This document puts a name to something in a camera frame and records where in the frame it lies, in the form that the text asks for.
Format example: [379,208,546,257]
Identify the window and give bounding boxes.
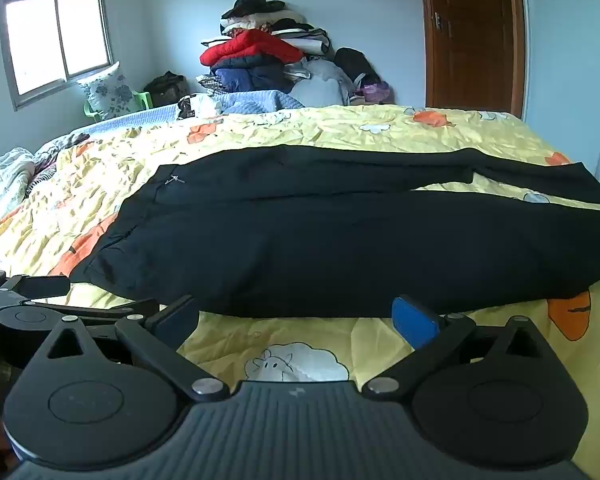
[0,0,114,111]

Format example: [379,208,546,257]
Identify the black pants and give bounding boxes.
[70,144,600,319]

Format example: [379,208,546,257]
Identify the grey-white cloth bundle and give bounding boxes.
[285,57,355,108]

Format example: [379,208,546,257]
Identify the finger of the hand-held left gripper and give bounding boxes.
[0,271,72,301]
[25,297,159,324]

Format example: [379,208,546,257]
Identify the brown wooden door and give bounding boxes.
[417,0,526,118]

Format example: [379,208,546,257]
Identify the striped cloth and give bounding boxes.
[25,132,91,197]

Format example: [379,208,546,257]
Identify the purple bag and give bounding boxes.
[355,82,394,106]

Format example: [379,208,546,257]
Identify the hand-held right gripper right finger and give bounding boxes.
[362,295,556,401]

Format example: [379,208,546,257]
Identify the light blue quilted blanket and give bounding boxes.
[87,90,306,133]

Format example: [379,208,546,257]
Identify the yellow printed bedsheet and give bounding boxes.
[0,105,600,386]

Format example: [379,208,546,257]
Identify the floral pillow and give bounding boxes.
[77,61,138,121]

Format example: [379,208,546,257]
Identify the black backpack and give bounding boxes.
[334,47,382,93]

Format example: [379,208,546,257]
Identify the dark bag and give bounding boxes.
[144,71,190,108]

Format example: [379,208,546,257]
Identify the white crumpled blanket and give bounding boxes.
[0,147,37,233]

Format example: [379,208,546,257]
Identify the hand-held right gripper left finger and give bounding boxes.
[27,295,231,402]

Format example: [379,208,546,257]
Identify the green plastic chair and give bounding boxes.
[82,90,154,121]

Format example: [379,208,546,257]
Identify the black and white patterned cloth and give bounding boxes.
[177,94,224,120]

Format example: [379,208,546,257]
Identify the pile of clothes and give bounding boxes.
[195,0,333,96]

